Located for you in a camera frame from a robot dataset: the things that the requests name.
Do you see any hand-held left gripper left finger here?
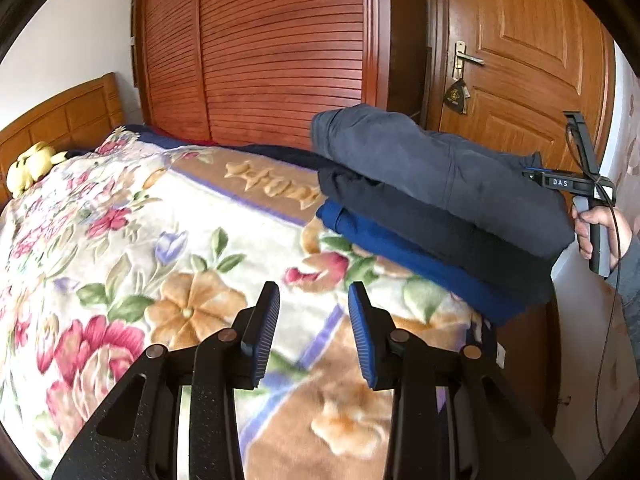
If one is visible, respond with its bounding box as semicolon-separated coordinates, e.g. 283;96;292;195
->
52;281;281;480

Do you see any brass door handle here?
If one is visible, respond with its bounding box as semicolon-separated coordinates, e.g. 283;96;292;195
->
452;41;485;71

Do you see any wooden door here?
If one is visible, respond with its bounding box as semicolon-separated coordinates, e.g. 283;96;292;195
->
430;0;618;171

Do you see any folded blue garment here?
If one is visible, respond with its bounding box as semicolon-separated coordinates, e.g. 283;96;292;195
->
315;200;528;326

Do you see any wooden bed footboard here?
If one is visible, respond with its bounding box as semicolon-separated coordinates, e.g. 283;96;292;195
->
492;280;563;433

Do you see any wooden bed headboard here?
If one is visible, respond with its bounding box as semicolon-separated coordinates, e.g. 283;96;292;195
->
0;72;126;206

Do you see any folded black garment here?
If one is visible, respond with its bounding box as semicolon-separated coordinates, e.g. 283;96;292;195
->
317;165;556;311

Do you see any dark key tag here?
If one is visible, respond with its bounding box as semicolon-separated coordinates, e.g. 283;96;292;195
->
444;77;471;116

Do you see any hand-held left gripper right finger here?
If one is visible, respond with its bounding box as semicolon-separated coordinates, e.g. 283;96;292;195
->
348;281;576;480

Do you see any wooden slatted wardrobe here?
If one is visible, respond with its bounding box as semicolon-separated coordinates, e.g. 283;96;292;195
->
132;0;431;148

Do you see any yellow plush toy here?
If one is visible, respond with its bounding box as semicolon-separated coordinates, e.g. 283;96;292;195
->
6;142;68;198

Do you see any dark zip jacket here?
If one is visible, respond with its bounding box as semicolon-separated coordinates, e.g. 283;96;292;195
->
310;104;576;261

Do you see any floral plush blanket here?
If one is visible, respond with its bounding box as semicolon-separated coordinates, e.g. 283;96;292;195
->
0;127;501;480

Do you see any person's right hand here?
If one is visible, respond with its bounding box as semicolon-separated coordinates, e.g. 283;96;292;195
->
571;205;633;261

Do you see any person's right forearm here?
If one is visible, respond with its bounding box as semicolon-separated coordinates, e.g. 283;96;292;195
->
602;240;640;321

